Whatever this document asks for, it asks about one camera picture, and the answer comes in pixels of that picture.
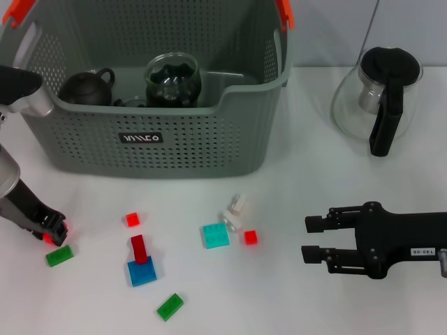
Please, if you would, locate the white toy brick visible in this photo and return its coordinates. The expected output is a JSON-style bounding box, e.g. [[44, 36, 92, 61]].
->
[[228, 193, 251, 214], [222, 210, 242, 233]]

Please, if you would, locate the blue square plate brick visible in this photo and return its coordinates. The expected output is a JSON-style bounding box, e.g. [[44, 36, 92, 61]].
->
[[126, 255, 158, 288]]

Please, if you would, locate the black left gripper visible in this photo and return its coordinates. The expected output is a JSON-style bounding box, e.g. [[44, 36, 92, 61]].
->
[[0, 177, 69, 247]]

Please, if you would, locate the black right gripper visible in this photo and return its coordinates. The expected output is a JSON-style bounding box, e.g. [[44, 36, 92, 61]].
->
[[300, 200, 447, 280]]

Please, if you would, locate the thin grey cable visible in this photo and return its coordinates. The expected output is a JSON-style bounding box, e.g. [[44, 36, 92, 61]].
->
[[358, 0, 381, 62]]

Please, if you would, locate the glass teacup black holder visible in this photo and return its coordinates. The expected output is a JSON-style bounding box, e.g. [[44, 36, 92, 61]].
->
[[145, 52, 203, 108], [111, 98, 147, 108]]

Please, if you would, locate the dark red long brick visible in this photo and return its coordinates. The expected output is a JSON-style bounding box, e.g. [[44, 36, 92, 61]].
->
[[131, 234, 149, 265]]

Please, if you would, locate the green rectangular brick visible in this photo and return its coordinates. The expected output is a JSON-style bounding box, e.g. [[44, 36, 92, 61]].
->
[[156, 293, 185, 321], [45, 244, 75, 269]]

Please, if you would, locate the glass pitcher black lid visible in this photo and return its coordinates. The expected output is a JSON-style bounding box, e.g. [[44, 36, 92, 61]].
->
[[330, 45, 424, 158]]

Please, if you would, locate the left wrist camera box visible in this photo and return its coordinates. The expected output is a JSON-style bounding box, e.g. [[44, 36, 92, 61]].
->
[[0, 64, 55, 118]]

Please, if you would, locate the dark brown clay teapot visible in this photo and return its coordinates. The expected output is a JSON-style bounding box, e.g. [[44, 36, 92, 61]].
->
[[57, 68, 116, 107]]

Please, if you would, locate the grey perforated storage bin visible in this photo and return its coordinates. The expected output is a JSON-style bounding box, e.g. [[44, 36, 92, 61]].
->
[[0, 0, 294, 181]]

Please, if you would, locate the teal square plate brick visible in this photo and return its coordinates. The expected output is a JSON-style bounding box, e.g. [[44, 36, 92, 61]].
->
[[202, 222, 231, 250]]

